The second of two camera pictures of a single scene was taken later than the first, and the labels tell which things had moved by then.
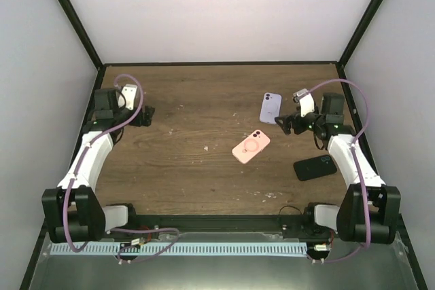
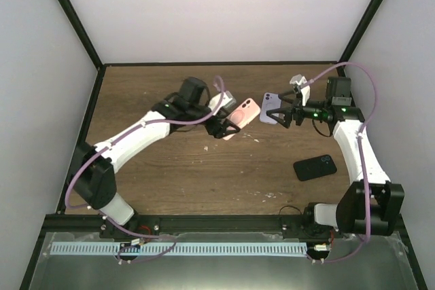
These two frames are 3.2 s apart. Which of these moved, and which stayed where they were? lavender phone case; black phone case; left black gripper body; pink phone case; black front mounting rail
Moved: left black gripper body; pink phone case
Stayed: lavender phone case; black front mounting rail; black phone case
